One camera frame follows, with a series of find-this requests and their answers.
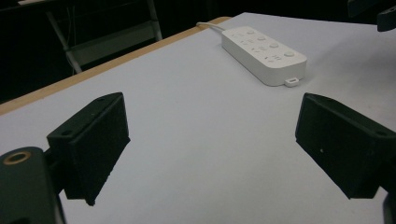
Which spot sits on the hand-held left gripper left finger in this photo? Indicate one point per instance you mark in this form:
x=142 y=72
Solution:
x=90 y=146

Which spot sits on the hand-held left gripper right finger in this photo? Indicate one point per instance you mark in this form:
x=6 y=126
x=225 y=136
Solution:
x=345 y=146

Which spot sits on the metal stand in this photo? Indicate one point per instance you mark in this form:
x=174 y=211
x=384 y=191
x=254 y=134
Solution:
x=102 y=43

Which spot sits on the white power strip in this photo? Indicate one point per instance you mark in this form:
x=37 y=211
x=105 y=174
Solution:
x=264 y=54

